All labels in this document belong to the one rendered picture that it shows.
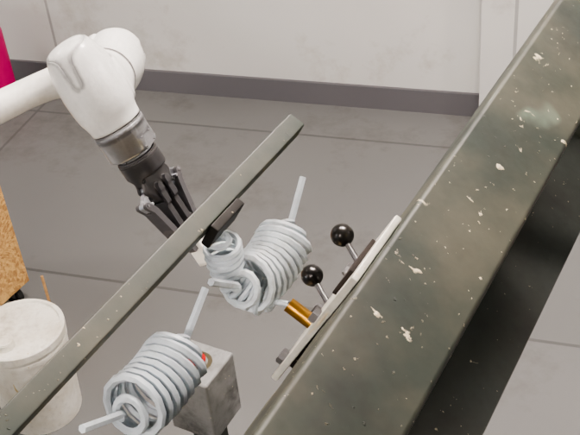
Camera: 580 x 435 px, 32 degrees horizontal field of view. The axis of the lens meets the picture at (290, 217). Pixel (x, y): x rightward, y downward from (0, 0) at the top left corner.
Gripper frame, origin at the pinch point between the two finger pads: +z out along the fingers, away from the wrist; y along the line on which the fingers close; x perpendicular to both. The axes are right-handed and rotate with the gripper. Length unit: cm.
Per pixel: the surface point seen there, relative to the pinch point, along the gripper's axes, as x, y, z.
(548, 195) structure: -64, -5, 3
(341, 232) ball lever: -29.7, -2.6, 2.6
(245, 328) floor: 118, 125, 105
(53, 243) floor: 209, 151, 62
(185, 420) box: 47, 15, 51
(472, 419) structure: -62, -46, 5
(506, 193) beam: -74, -37, -17
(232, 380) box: 36, 24, 49
